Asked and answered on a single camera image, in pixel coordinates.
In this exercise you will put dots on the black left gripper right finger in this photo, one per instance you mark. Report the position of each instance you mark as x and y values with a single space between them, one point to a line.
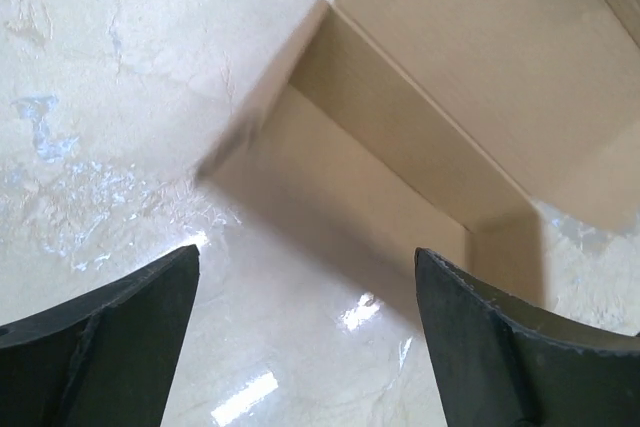
500 361

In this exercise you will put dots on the brown cardboard box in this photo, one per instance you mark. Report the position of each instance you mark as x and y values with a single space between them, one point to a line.
389 125

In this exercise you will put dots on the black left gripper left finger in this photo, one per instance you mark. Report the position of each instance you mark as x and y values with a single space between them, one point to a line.
105 358

